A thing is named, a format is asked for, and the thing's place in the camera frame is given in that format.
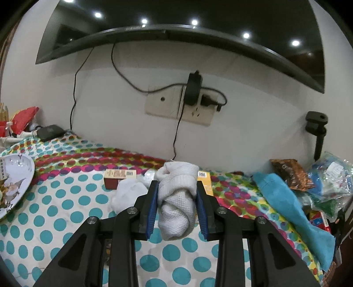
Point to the beige wall socket plate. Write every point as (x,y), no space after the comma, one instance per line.
(162,104)

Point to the black flat television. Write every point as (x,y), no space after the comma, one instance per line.
(193,11)

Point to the clear plastic bag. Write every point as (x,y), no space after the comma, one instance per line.
(333,179)

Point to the white knit sock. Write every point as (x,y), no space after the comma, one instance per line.
(176,198)

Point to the black power adapter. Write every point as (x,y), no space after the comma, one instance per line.
(192,88)

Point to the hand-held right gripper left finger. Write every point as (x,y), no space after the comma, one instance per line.
(153,212)

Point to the brown box with tan label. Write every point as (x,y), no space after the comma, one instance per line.
(115,179)

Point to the yellow box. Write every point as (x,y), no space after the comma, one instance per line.
(205,182)

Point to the polka dot tablecloth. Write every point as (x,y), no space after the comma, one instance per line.
(69,209)

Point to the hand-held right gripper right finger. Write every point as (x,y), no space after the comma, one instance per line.
(200,212)

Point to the white printed plate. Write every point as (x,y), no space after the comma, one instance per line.
(16,179)

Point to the teal towel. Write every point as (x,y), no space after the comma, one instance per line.
(286,204)

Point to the red book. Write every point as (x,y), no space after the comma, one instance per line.
(321,222)

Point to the black clamp mount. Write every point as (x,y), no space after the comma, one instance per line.
(317,121)

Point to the black wall plug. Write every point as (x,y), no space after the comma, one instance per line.
(208,101)

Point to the black set-top box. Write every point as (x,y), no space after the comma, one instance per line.
(51,132)

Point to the brown snack packet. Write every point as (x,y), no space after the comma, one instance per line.
(292,173)

